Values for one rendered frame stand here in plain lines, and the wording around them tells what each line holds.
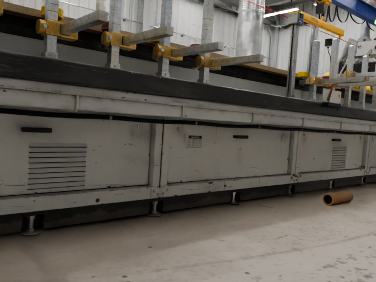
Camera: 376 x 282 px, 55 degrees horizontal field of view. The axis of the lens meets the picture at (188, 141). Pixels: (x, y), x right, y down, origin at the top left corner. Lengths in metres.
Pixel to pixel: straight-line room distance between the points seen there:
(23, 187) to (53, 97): 0.43
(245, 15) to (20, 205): 5.98
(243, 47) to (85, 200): 5.55
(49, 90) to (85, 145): 0.40
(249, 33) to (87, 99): 5.67
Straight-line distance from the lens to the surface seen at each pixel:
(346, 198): 2.86
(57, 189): 1.69
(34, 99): 1.39
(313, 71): 2.59
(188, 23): 11.45
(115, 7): 1.53
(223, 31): 12.47
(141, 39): 1.40
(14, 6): 1.55
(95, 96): 1.47
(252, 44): 6.91
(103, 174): 1.77
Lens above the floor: 0.51
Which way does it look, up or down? 3 degrees down
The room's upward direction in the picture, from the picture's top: 4 degrees clockwise
